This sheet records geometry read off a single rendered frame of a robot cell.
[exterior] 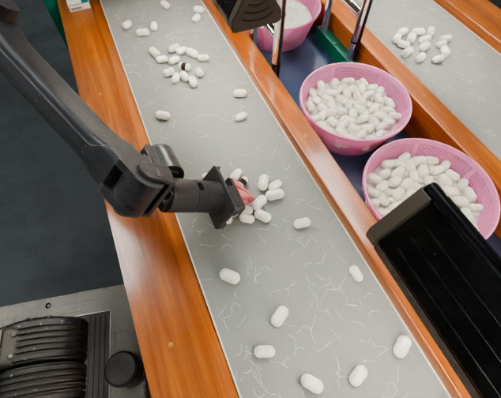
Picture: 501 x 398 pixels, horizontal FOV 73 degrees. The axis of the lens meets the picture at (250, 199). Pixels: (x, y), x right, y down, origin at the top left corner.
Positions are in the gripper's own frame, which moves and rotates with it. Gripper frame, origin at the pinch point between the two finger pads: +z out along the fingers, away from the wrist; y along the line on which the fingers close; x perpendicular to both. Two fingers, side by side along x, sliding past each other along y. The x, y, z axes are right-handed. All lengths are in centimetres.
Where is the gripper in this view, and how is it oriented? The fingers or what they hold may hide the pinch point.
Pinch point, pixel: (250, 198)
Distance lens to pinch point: 67.7
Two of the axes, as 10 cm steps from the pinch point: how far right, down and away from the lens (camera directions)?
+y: -4.1, -8.0, 4.4
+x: -5.8, 6.0, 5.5
